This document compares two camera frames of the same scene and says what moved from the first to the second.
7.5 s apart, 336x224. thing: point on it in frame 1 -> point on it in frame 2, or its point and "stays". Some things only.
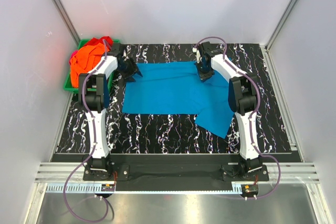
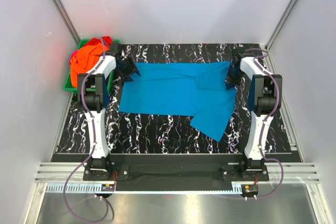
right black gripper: (203, 77) -> (230, 83)
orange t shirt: (84, 60) stays
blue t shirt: (175, 88) stays
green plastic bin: (111, 74) stays
